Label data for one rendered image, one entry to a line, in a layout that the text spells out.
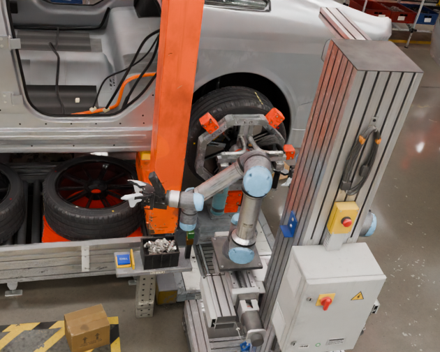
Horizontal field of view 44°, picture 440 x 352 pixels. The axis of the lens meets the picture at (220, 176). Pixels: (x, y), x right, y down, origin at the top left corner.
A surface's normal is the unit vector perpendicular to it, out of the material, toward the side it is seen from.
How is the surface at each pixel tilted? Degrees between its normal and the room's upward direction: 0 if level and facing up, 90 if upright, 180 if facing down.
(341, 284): 90
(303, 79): 90
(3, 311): 0
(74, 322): 0
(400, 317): 0
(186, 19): 90
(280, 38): 90
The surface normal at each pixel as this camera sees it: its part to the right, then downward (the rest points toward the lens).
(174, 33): 0.23, 0.61
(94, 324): 0.14, -0.79
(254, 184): -0.02, 0.49
